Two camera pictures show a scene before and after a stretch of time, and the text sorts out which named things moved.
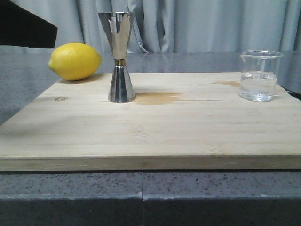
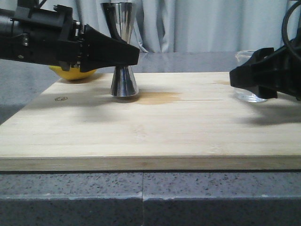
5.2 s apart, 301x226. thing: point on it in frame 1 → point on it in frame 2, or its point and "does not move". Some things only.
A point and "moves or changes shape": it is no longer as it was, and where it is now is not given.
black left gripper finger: x=19 y=27 → x=50 y=37
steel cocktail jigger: x=117 y=24 moves or changes shape
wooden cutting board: x=179 y=121 does not move
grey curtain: x=173 y=26 does not move
